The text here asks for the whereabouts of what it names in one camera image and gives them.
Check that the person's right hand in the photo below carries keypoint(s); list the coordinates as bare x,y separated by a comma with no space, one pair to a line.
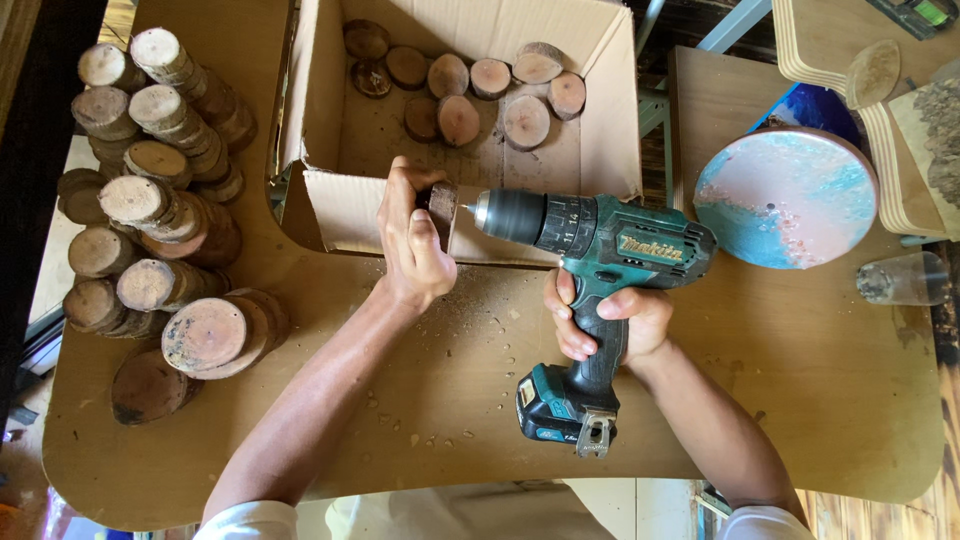
649,322

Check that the person's left hand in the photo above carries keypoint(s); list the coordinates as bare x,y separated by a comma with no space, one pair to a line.
401,247

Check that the small dark wood disc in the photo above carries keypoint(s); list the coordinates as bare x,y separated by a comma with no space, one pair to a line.
444,206

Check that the scattered wood chips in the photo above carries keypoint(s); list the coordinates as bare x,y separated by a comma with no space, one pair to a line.
480,300

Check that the open cardboard box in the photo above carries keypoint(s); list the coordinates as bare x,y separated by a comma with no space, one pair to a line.
352,127

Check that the scattered round wood slices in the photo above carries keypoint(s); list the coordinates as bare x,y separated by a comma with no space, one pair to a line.
457,120

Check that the round turquoise resin board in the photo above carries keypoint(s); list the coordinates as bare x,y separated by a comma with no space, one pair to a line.
787,199

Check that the heap of stacked wood slices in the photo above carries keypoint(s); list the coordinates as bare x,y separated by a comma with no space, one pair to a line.
202,334

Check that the brown wooden board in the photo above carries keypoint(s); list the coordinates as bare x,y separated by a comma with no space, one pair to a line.
712,105

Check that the clear plastic cup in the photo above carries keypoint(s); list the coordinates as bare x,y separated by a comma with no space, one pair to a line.
904,279

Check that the person's white shirt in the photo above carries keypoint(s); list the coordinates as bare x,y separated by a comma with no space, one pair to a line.
465,517

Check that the blue resin slab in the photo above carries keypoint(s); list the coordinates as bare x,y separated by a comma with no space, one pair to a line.
814,109

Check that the oval resin wood piece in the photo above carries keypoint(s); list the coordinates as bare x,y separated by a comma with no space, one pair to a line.
872,73

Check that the curved plywood board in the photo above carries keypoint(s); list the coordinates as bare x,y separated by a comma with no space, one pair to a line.
825,37

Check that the burl wood slab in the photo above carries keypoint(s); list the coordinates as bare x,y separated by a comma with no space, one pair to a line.
934,142

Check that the green spirit level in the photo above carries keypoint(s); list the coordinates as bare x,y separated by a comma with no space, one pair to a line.
919,15

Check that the light blue metal frame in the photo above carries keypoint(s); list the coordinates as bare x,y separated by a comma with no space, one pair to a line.
731,30

